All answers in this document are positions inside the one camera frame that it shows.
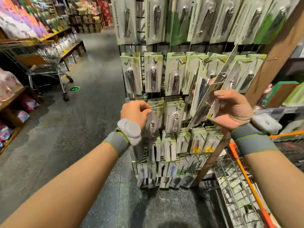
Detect person's right hand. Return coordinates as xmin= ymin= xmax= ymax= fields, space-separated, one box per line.
xmin=209 ymin=89 xmax=254 ymax=131

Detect person's left hand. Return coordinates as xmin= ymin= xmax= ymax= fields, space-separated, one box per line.
xmin=120 ymin=100 xmax=153 ymax=131

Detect rows of hung nail clipper packs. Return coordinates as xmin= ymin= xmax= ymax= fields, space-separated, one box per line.
xmin=111 ymin=0 xmax=301 ymax=189

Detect orange wire shopping cart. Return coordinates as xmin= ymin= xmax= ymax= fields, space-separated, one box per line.
xmin=209 ymin=130 xmax=304 ymax=228

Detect pile of packets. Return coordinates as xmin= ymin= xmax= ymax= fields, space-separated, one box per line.
xmin=222 ymin=159 xmax=268 ymax=228

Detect person's right forearm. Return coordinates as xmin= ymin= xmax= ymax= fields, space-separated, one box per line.
xmin=246 ymin=149 xmax=304 ymax=228

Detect person's left forearm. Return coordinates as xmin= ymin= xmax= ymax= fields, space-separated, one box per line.
xmin=0 ymin=142 xmax=119 ymax=228

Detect wooden laundry shelf unit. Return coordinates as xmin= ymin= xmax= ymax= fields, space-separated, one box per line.
xmin=40 ymin=26 xmax=87 ymax=72

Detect empty silver shopping cart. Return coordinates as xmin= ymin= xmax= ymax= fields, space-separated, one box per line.
xmin=0 ymin=39 xmax=74 ymax=102

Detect wooden detergent shelf unit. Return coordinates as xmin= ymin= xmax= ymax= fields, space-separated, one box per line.
xmin=0 ymin=69 xmax=41 ymax=155

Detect grey wrist tracker band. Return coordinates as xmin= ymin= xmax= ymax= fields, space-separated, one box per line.
xmin=103 ymin=118 xmax=143 ymax=156
xmin=231 ymin=114 xmax=283 ymax=156

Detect teal orange box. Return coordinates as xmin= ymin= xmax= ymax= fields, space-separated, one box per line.
xmin=261 ymin=81 xmax=300 ymax=108

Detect green white box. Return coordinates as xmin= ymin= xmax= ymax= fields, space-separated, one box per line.
xmin=284 ymin=83 xmax=304 ymax=106

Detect distant goods display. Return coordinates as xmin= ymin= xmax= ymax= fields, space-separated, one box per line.
xmin=66 ymin=0 xmax=112 ymax=34

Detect row of pastel laundry bottles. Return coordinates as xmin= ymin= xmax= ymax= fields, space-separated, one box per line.
xmin=0 ymin=0 xmax=50 ymax=40

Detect wooden post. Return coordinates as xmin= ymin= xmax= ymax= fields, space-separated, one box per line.
xmin=192 ymin=0 xmax=304 ymax=188

